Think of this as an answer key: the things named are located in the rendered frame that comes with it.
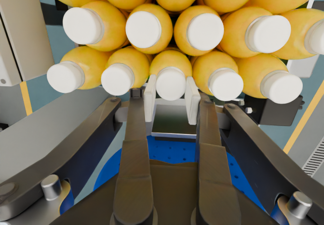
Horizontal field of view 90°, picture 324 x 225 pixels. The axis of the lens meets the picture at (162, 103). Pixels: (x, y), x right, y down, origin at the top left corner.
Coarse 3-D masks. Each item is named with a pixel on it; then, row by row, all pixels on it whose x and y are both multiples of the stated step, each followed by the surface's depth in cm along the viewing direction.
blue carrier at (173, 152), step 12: (156, 144) 37; (168, 144) 37; (180, 144) 37; (192, 144) 38; (120, 156) 33; (156, 156) 34; (168, 156) 34; (180, 156) 34; (192, 156) 34; (228, 156) 34; (108, 168) 30; (240, 168) 31; (96, 180) 28; (240, 180) 29; (252, 192) 27
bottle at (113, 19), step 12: (96, 0) 22; (96, 12) 21; (108, 12) 21; (120, 12) 24; (108, 24) 21; (120, 24) 23; (108, 36) 22; (120, 36) 24; (96, 48) 23; (108, 48) 24
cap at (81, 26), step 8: (72, 8) 18; (80, 8) 18; (64, 16) 18; (72, 16) 18; (80, 16) 18; (88, 16) 18; (64, 24) 18; (72, 24) 18; (80, 24) 18; (88, 24) 18; (96, 24) 19; (72, 32) 19; (80, 32) 19; (88, 32) 19; (96, 32) 19; (80, 40) 19; (88, 40) 19
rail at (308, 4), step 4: (308, 0) 27; (312, 0) 26; (304, 4) 27; (308, 4) 27; (296, 8) 29; (284, 60) 31; (288, 60) 30; (292, 60) 30; (288, 64) 31; (288, 68) 31
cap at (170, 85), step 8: (168, 72) 20; (176, 72) 20; (160, 80) 20; (168, 80) 20; (176, 80) 20; (184, 80) 20; (160, 88) 20; (168, 88) 20; (176, 88) 20; (184, 88) 20; (168, 96) 21; (176, 96) 21
